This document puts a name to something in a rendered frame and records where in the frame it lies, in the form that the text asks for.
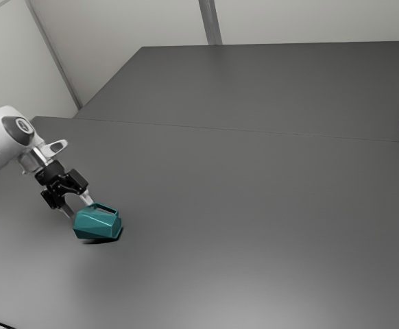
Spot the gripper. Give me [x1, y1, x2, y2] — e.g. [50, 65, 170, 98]
[34, 161, 94, 219]

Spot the teal faceted mug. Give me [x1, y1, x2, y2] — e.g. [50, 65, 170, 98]
[72, 202, 123, 241]

